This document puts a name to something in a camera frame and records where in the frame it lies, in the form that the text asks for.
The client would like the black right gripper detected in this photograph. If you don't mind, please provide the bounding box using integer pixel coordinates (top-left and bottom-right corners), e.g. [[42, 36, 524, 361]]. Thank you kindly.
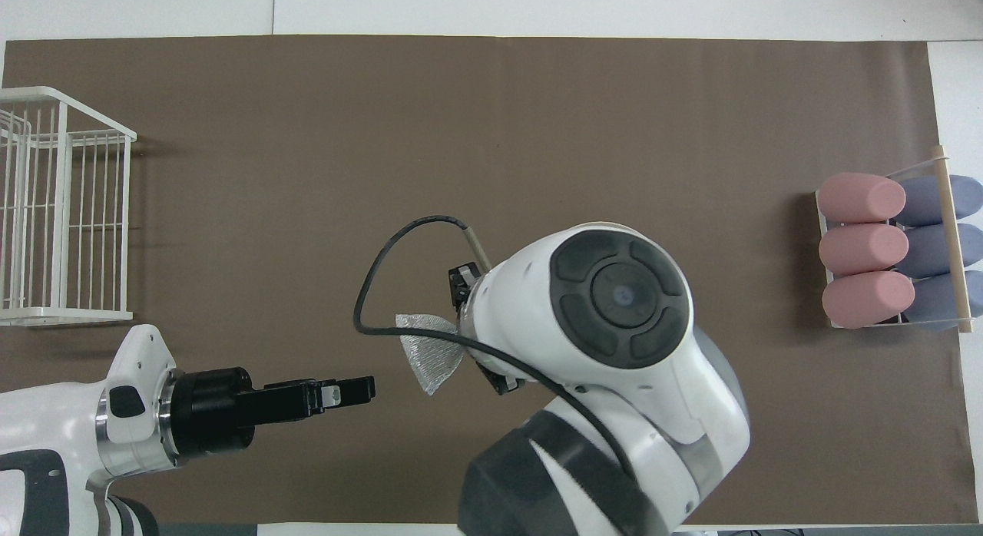
[[448, 262, 528, 397]]

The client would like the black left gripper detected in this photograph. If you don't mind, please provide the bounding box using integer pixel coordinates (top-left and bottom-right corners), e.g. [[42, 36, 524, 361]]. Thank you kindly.
[[157, 366, 376, 456]]

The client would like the silver mesh sponge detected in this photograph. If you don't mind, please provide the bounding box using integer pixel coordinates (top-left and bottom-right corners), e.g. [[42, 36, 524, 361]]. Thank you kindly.
[[395, 313, 466, 397]]

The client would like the brown table mat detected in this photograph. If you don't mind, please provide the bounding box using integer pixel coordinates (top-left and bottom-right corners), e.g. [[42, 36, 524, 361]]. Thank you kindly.
[[0, 35, 980, 525]]

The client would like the pink plastic cup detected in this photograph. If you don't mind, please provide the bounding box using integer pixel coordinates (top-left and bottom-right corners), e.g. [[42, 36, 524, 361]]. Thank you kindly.
[[816, 173, 907, 225], [822, 270, 916, 329], [819, 223, 910, 276]]

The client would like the blue plastic cup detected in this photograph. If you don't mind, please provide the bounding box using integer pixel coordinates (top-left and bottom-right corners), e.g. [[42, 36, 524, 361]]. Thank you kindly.
[[906, 270, 983, 333], [902, 223, 983, 279], [895, 175, 983, 228]]

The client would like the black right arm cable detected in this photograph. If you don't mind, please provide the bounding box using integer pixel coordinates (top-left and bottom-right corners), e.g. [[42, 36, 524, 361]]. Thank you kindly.
[[352, 215, 642, 483]]

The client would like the white wire dish rack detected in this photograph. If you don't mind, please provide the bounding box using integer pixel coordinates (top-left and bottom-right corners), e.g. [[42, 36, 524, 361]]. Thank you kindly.
[[0, 86, 137, 327]]

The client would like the wire cup rack wooden rod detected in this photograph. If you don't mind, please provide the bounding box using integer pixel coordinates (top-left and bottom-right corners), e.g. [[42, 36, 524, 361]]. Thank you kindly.
[[814, 144, 975, 334]]

